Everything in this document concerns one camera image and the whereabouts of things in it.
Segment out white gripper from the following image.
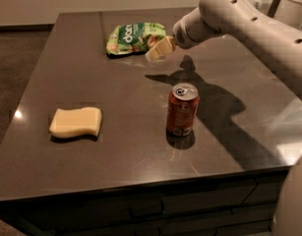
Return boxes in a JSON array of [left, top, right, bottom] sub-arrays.
[[146, 8, 222, 61]]

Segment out green rice chip bag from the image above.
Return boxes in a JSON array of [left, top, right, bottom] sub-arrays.
[[106, 23, 166, 56]]

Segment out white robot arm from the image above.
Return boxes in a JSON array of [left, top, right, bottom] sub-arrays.
[[146, 0, 302, 100]]

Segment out orange soda can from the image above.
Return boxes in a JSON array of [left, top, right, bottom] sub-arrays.
[[166, 83, 200, 137]]

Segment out yellow sponge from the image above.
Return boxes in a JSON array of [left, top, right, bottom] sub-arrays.
[[49, 107, 102, 139]]

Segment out dark drawer front right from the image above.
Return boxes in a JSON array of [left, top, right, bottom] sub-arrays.
[[244, 173, 286, 205]]

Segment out dark drawer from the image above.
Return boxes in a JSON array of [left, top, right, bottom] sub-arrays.
[[24, 180, 256, 232], [159, 213, 272, 236], [244, 173, 286, 205]]

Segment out dark drawer front left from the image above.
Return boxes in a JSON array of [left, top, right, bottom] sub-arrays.
[[24, 180, 256, 232]]

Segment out dark lower drawer front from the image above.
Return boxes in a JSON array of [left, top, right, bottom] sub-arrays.
[[159, 213, 272, 236]]

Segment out black drawer handle left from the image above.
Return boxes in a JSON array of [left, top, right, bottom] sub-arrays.
[[129, 201, 164, 219]]

